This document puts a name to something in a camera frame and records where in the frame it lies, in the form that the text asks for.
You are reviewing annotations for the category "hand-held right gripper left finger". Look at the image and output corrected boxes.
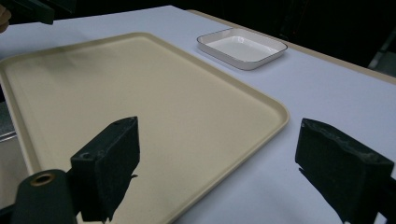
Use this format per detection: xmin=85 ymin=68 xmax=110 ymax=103
xmin=70 ymin=116 xmax=141 ymax=224

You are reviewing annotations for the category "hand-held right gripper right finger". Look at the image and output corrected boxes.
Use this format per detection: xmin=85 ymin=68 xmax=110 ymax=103
xmin=294 ymin=118 xmax=395 ymax=224

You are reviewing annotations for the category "beige plastic tray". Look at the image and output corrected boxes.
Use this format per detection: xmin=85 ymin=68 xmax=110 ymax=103
xmin=0 ymin=32 xmax=290 ymax=224

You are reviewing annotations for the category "metal stand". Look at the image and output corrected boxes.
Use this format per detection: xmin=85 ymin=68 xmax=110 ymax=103
xmin=367 ymin=27 xmax=396 ymax=77

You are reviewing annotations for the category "white rectangular dish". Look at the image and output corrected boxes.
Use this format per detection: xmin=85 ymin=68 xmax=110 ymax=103
xmin=196 ymin=26 xmax=289 ymax=72

